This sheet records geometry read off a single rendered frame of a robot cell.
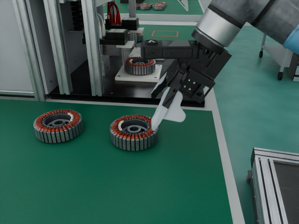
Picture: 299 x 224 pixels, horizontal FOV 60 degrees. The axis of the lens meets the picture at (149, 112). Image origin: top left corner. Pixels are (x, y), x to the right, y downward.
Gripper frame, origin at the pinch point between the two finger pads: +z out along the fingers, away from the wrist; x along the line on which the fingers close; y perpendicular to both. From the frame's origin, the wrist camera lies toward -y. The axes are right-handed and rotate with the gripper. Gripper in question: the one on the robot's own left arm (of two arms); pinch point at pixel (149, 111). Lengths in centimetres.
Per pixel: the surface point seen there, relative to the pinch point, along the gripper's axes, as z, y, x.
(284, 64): -18, 159, 225
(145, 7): 7, -2, 222
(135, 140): 4.8, -0.5, -5.5
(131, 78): 6.9, -3.4, 31.2
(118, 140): 7.5, -3.6, -4.4
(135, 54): 7, -4, 59
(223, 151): -1.8, 17.9, -4.7
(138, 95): 6.2, -0.4, 19.6
